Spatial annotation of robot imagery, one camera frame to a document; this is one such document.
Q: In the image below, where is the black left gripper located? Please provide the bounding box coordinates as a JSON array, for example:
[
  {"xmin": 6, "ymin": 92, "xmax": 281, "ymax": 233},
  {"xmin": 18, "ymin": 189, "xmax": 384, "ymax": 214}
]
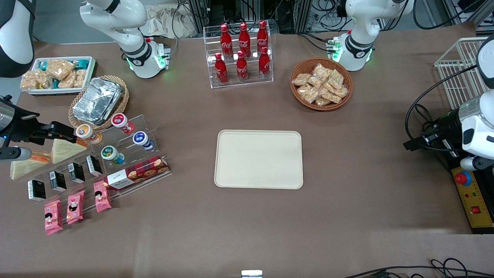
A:
[{"xmin": 403, "ymin": 109, "xmax": 466, "ymax": 152}]

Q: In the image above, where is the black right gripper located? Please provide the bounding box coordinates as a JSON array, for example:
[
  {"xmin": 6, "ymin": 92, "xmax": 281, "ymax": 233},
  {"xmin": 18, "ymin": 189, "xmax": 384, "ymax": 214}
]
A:
[{"xmin": 7, "ymin": 96, "xmax": 77, "ymax": 146}]

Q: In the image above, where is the triangular sandwich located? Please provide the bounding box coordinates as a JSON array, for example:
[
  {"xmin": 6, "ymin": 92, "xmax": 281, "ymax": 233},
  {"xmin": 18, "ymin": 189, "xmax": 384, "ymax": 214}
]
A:
[
  {"xmin": 52, "ymin": 138, "xmax": 88, "ymax": 164},
  {"xmin": 10, "ymin": 151, "xmax": 52, "ymax": 181}
]

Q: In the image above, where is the white rectangular snack tray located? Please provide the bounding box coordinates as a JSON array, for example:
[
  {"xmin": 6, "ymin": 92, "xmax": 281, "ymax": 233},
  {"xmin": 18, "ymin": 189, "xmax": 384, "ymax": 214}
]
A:
[{"xmin": 26, "ymin": 56, "xmax": 96, "ymax": 96}]

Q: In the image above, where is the beige serving tray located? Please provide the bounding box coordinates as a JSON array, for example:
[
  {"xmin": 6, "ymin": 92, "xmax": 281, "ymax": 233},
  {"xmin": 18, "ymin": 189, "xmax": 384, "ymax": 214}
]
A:
[{"xmin": 214, "ymin": 130, "xmax": 304, "ymax": 190}]

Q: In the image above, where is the orange lid yogurt cup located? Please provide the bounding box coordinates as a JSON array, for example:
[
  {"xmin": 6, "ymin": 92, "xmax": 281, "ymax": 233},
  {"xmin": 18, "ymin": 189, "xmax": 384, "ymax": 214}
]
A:
[{"xmin": 75, "ymin": 124, "xmax": 103, "ymax": 146}]

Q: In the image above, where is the small black carton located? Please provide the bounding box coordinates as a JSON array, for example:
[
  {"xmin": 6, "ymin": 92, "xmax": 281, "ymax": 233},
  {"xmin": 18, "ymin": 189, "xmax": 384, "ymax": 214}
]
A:
[
  {"xmin": 68, "ymin": 163, "xmax": 86, "ymax": 184},
  {"xmin": 49, "ymin": 171, "xmax": 68, "ymax": 193},
  {"xmin": 86, "ymin": 155, "xmax": 103, "ymax": 177},
  {"xmin": 28, "ymin": 180, "xmax": 47, "ymax": 202}
]

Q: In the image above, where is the puffed rice snack packet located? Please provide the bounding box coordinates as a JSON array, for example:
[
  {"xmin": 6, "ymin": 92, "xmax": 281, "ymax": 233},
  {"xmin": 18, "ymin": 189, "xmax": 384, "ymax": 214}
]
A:
[
  {"xmin": 37, "ymin": 71, "xmax": 53, "ymax": 89},
  {"xmin": 58, "ymin": 72, "xmax": 77, "ymax": 90},
  {"xmin": 73, "ymin": 69, "xmax": 88, "ymax": 88},
  {"xmin": 46, "ymin": 59, "xmax": 76, "ymax": 81},
  {"xmin": 20, "ymin": 71, "xmax": 43, "ymax": 92}
]

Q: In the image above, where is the silver foil container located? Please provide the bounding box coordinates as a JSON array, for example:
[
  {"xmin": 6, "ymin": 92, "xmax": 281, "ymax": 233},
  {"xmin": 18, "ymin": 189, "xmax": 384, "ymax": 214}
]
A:
[{"xmin": 73, "ymin": 77, "xmax": 124, "ymax": 125}]

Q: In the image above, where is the green lid yogurt cup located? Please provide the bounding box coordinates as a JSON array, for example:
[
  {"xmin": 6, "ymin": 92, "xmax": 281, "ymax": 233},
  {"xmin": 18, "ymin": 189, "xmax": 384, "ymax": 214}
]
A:
[{"xmin": 101, "ymin": 145, "xmax": 126, "ymax": 165}]

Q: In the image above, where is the red lid yogurt cup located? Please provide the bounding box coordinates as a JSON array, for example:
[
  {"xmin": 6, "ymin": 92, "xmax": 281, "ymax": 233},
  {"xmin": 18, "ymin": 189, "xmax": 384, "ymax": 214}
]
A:
[{"xmin": 111, "ymin": 113, "xmax": 135, "ymax": 135}]

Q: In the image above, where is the pink snack packet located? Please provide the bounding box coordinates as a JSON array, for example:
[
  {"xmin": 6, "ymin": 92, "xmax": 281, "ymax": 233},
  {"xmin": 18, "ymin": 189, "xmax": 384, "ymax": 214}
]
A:
[
  {"xmin": 44, "ymin": 199, "xmax": 64, "ymax": 236},
  {"xmin": 93, "ymin": 181, "xmax": 113, "ymax": 213},
  {"xmin": 66, "ymin": 191, "xmax": 86, "ymax": 225}
]

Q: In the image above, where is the foil container in wicker basket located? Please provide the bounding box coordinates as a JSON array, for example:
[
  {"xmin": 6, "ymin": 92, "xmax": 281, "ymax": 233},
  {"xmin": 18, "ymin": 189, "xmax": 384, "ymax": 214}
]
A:
[{"xmin": 69, "ymin": 75, "xmax": 130, "ymax": 132}]

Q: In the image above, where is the yellow emergency stop box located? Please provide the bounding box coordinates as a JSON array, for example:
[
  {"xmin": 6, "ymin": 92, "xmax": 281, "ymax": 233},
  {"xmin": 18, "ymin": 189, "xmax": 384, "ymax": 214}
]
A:
[{"xmin": 448, "ymin": 166, "xmax": 494, "ymax": 235}]

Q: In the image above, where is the blue lid yogurt cup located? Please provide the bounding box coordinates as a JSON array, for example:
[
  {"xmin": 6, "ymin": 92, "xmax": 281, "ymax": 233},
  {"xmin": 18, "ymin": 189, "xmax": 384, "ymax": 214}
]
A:
[{"xmin": 132, "ymin": 131, "xmax": 154, "ymax": 151}]

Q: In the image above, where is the clear acrylic stepped display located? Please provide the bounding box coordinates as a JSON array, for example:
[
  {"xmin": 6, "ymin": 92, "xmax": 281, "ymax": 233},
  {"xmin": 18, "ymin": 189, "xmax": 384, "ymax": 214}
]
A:
[{"xmin": 17, "ymin": 114, "xmax": 173, "ymax": 217}]

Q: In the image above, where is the red plaid cookie box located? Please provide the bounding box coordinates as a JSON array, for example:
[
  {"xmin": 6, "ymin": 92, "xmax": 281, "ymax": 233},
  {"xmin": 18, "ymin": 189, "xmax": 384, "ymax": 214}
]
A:
[{"xmin": 103, "ymin": 156, "xmax": 171, "ymax": 192}]

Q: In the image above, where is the round wicker basket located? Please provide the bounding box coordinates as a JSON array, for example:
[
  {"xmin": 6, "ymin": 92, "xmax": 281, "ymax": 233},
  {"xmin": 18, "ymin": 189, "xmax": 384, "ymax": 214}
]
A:
[{"xmin": 290, "ymin": 57, "xmax": 353, "ymax": 112}]

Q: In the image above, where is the crumpled beige cloth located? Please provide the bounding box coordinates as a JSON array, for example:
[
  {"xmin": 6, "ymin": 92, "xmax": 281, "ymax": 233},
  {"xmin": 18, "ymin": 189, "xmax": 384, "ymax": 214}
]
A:
[{"xmin": 141, "ymin": 5, "xmax": 198, "ymax": 39}]

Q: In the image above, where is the clear acrylic bottle rack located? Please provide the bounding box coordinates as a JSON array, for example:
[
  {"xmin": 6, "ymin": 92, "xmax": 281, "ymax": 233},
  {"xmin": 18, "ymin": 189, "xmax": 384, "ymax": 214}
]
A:
[{"xmin": 203, "ymin": 20, "xmax": 274, "ymax": 89}]

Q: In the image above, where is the red cola bottle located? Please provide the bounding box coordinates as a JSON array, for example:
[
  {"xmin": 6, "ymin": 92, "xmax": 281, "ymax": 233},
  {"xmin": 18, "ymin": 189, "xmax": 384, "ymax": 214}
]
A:
[
  {"xmin": 257, "ymin": 20, "xmax": 269, "ymax": 53},
  {"xmin": 236, "ymin": 50, "xmax": 249, "ymax": 82},
  {"xmin": 215, "ymin": 53, "xmax": 228, "ymax": 85},
  {"xmin": 239, "ymin": 22, "xmax": 251, "ymax": 58},
  {"xmin": 220, "ymin": 23, "xmax": 233, "ymax": 59},
  {"xmin": 259, "ymin": 46, "xmax": 271, "ymax": 80}
]

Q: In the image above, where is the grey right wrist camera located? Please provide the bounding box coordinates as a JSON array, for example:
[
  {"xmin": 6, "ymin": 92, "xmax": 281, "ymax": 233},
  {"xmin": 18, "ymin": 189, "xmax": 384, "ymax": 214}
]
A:
[{"xmin": 0, "ymin": 146, "xmax": 32, "ymax": 161}]

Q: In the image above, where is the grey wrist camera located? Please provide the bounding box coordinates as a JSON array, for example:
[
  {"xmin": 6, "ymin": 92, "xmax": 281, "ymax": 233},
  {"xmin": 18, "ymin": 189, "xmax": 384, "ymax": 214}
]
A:
[
  {"xmin": 459, "ymin": 156, "xmax": 494, "ymax": 172},
  {"xmin": 0, "ymin": 146, "xmax": 32, "ymax": 161}
]

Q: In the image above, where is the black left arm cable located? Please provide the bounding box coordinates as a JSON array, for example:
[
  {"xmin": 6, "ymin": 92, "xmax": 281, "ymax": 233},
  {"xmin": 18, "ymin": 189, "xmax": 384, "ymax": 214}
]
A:
[{"xmin": 404, "ymin": 65, "xmax": 479, "ymax": 142}]

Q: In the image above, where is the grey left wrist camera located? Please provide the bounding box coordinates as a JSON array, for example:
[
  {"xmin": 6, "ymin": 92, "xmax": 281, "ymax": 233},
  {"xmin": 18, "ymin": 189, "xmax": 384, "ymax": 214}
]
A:
[{"xmin": 459, "ymin": 156, "xmax": 494, "ymax": 172}]

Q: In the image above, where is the white wire basket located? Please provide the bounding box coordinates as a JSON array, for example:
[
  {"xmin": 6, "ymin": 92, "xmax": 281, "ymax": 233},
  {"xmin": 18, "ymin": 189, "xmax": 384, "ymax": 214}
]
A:
[{"xmin": 434, "ymin": 37, "xmax": 494, "ymax": 111}]

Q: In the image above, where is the black hanging cable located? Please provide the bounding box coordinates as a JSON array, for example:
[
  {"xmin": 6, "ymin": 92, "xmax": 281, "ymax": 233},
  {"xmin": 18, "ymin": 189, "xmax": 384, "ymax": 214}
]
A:
[{"xmin": 412, "ymin": 0, "xmax": 477, "ymax": 30}]

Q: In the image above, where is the black floor cable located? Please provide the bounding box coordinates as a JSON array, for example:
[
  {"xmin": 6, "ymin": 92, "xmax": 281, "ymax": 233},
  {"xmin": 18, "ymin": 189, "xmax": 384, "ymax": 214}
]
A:
[{"xmin": 343, "ymin": 258, "xmax": 494, "ymax": 278}]

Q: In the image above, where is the aluminium frame rack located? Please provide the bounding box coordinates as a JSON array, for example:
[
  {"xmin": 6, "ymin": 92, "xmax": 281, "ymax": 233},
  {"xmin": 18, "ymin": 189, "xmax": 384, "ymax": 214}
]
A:
[{"xmin": 187, "ymin": 0, "xmax": 348, "ymax": 35}]

